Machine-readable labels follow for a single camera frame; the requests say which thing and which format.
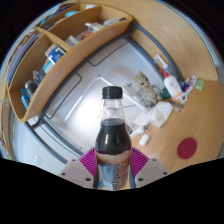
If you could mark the flat round red coaster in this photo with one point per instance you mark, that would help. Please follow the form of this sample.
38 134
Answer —
187 148

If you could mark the clear spray bottle blue nozzle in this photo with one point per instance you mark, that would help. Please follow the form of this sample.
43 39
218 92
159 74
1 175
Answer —
159 60

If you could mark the grey metal desk frame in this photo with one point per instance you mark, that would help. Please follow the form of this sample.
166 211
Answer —
156 46

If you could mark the wooden shelf unit with items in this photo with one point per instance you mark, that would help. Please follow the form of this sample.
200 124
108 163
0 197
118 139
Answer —
73 60

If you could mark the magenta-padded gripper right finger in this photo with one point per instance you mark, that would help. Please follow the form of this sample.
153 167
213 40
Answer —
152 171

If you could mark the small green packet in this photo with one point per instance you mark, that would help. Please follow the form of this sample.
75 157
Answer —
199 84

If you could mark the white earbuds case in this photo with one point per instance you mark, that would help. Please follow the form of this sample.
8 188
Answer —
144 139

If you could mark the dark green jar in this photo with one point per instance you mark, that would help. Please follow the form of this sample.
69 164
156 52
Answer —
165 94

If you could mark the dark drink bottle black cap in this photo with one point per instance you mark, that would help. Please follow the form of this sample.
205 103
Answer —
113 140

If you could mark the wooden tree figurine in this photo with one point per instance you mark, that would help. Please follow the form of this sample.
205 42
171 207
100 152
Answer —
146 87

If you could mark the white printed box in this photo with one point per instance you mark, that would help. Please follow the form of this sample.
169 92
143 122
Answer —
130 87

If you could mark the white pump lotion bottle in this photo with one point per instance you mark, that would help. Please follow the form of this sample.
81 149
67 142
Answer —
172 86

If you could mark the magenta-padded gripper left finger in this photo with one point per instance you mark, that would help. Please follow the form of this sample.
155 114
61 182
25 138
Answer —
76 172

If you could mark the small white thermometer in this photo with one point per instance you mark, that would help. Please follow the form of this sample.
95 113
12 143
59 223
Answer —
183 98

